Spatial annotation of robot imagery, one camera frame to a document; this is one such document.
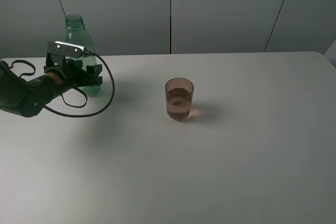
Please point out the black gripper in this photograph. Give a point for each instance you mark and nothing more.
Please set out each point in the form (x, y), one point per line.
(77, 73)

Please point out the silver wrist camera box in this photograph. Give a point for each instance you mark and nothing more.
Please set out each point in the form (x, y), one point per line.
(65, 49)

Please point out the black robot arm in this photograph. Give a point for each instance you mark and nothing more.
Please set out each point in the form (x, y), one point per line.
(28, 98)

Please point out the pink translucent plastic cup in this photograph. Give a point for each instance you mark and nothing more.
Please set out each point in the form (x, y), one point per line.
(179, 94)

